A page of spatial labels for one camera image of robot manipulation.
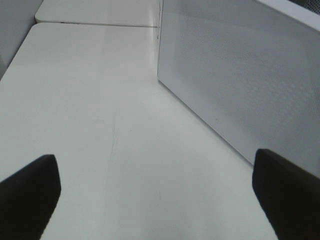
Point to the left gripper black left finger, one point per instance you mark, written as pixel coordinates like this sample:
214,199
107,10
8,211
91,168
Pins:
28,199

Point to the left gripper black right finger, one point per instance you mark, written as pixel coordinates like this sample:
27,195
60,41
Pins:
288,195

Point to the adjacent white table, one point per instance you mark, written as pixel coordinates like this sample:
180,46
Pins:
132,13

